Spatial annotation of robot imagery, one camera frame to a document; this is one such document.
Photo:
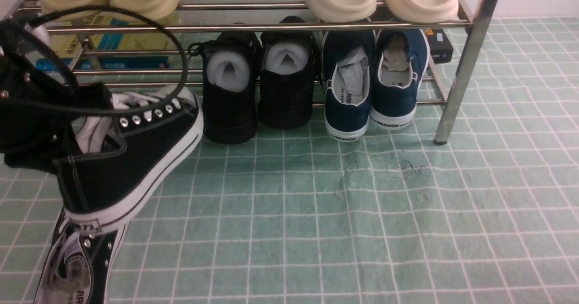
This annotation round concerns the small black box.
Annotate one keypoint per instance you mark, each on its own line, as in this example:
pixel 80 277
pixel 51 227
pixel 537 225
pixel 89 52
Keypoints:
pixel 441 49

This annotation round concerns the black shoe right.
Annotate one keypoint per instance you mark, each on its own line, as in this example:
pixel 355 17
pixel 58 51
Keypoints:
pixel 289 68

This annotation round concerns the navy slip-on shoe right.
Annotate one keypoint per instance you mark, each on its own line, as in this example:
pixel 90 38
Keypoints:
pixel 400 63

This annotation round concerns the navy slip-on shoe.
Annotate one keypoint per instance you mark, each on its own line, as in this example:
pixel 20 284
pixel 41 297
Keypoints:
pixel 400 63
pixel 347 68

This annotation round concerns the black canvas sneaker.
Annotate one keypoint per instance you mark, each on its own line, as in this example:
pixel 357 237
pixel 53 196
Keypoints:
pixel 77 268
pixel 115 163

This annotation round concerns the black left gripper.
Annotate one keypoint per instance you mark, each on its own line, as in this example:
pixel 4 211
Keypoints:
pixel 43 108

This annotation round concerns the yellow and blue book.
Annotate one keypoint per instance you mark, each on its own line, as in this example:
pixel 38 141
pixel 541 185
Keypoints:
pixel 113 46

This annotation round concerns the black shoe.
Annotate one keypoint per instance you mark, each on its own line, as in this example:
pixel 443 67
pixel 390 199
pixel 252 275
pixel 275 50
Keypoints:
pixel 230 71
pixel 289 68

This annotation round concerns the navy slip-on shoe left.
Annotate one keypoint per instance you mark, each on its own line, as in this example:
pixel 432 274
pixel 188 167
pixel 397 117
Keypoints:
pixel 347 68

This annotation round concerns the black shoe left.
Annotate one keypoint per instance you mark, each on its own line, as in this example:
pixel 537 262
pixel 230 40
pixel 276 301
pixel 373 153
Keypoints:
pixel 230 71

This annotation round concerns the metal shoe rack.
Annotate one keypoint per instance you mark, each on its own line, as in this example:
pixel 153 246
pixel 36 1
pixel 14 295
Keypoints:
pixel 476 27

